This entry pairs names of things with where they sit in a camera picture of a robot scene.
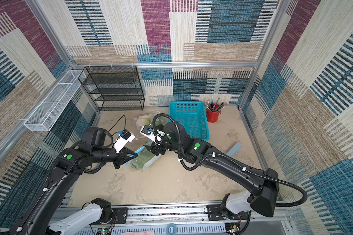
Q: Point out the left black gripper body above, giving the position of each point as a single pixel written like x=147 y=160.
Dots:
x=120 y=158

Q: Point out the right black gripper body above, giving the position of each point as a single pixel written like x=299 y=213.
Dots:
x=157 y=147

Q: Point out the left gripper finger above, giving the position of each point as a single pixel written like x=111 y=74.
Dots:
x=128 y=158
x=129 y=152

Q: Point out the blue-zip clear bag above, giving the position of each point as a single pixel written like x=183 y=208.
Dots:
x=147 y=144

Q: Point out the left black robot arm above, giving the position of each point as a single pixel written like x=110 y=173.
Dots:
x=88 y=156

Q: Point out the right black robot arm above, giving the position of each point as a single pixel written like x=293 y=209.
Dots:
x=167 y=134

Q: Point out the left chinese cabbage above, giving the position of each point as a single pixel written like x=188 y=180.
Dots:
x=144 y=160

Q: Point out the cabbage in dotted bag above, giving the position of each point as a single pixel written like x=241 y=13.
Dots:
x=147 y=121

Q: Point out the pink-zip dotted bag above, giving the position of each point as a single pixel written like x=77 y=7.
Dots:
x=160 y=120

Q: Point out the teal plastic basket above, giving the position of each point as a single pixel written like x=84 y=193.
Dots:
x=192 y=115

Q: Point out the red pen cup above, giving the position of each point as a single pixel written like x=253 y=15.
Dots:
x=213 y=115

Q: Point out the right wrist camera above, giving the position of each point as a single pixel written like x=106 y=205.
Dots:
x=154 y=135

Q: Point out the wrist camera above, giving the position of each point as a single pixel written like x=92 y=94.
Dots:
x=154 y=135
x=125 y=137

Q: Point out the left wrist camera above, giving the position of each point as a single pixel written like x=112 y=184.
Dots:
x=125 y=137

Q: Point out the black wire shelf rack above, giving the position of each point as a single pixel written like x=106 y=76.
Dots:
x=113 y=88

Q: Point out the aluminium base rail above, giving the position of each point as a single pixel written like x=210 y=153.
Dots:
x=198 y=218

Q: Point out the white wire mesh tray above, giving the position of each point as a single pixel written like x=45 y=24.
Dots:
x=44 y=117

